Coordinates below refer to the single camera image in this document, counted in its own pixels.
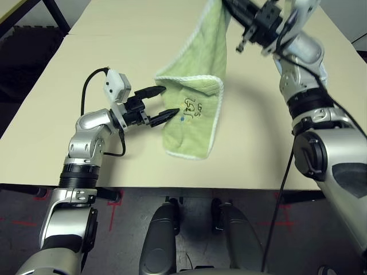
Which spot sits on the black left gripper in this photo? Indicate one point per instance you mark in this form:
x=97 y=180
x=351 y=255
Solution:
x=136 y=113

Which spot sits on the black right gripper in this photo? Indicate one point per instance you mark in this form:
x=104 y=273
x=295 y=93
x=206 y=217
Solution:
x=266 y=25

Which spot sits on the green terry towel white trim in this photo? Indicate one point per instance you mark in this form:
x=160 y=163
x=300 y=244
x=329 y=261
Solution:
x=198 y=57

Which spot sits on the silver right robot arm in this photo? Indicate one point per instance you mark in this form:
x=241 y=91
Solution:
x=306 y=83

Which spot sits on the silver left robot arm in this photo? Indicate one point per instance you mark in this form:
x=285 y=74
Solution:
x=86 y=129

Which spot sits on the black slanted metal bar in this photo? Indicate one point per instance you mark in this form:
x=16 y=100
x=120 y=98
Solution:
x=359 y=35

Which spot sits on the grey robot left leg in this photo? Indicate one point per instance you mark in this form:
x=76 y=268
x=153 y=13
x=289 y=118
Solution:
x=157 y=237

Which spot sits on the grey robot leg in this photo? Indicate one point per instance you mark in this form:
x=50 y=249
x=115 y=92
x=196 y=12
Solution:
x=157 y=237
x=243 y=237

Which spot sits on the black foam floor mat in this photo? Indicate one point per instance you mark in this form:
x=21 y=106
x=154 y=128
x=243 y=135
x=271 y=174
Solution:
x=25 y=57

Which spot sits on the grey robot right leg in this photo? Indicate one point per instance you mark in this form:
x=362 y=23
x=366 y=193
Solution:
x=243 y=237

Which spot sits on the beige robot torso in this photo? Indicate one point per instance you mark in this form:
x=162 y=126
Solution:
x=200 y=272

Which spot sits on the grey bystander shoe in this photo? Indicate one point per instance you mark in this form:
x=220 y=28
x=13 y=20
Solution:
x=327 y=270

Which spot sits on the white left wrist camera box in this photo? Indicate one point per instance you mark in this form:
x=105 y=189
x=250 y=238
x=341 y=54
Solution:
x=114 y=83

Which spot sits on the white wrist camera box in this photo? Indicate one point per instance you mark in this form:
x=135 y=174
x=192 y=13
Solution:
x=304 y=5
x=114 y=83

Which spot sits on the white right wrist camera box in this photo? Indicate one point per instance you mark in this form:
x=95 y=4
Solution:
x=304 y=5

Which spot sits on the black metal table frame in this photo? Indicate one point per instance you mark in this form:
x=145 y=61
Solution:
x=58 y=17

